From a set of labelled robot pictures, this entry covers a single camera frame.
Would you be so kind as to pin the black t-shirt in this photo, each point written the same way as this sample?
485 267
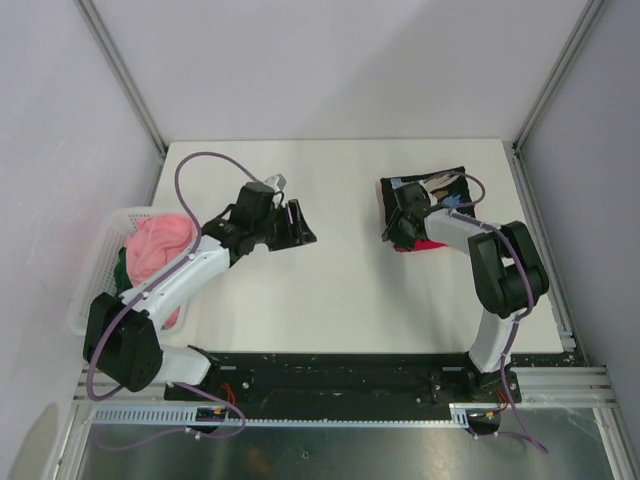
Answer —
450 192

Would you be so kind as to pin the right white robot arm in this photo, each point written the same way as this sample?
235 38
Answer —
508 274

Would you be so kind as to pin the red t-shirt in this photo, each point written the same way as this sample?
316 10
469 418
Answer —
425 246

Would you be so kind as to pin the green t-shirt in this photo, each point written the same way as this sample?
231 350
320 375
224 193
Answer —
121 277

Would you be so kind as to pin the aluminium frame post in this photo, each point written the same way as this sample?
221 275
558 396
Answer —
104 41
576 41

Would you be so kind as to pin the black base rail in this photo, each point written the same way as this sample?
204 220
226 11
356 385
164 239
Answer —
350 387

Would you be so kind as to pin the right aluminium frame post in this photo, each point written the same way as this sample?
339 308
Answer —
576 41

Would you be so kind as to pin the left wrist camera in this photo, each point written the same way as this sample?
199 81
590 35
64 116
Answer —
276 182

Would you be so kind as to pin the pink t-shirt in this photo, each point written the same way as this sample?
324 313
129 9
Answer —
157 241

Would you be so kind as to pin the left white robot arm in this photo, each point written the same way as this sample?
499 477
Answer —
122 335

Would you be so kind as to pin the left aluminium frame post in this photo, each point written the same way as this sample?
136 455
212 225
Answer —
104 41

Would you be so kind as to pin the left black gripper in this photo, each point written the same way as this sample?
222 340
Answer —
294 234

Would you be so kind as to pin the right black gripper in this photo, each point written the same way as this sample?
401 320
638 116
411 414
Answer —
392 232

